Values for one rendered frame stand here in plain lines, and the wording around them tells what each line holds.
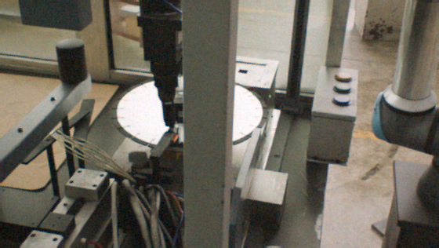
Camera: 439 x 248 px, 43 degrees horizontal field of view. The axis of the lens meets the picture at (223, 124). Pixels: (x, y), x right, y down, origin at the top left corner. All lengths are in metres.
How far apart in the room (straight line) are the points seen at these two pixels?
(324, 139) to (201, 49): 1.00
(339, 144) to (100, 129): 0.66
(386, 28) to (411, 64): 3.12
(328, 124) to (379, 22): 2.97
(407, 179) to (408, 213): 0.14
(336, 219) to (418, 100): 1.26
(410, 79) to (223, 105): 0.83
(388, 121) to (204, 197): 0.85
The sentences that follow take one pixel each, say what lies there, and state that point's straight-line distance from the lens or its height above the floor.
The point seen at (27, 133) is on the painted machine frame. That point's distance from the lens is 1.03.
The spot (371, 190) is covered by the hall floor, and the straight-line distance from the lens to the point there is 2.68.
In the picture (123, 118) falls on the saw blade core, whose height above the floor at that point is 0.95.
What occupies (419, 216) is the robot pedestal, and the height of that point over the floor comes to 0.75.
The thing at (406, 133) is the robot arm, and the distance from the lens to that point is 1.32.
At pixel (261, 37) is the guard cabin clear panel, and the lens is 1.65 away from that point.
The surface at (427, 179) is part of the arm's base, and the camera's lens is 1.39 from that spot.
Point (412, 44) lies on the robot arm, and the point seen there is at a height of 1.13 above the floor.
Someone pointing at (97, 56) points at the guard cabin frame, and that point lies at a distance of 1.82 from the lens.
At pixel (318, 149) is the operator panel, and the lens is 1.44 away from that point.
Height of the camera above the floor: 1.57
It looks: 31 degrees down
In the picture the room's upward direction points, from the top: 2 degrees clockwise
